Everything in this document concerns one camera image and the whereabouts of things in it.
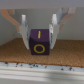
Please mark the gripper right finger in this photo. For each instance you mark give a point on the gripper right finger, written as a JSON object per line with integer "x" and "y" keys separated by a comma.
{"x": 55, "y": 27}

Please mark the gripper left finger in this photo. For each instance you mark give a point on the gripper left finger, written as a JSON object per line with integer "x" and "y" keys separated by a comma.
{"x": 23, "y": 30}

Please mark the purple block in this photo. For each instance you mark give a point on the purple block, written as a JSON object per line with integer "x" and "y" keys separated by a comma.
{"x": 39, "y": 42}

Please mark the white cabinet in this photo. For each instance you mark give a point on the white cabinet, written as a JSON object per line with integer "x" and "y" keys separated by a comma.
{"x": 40, "y": 20}

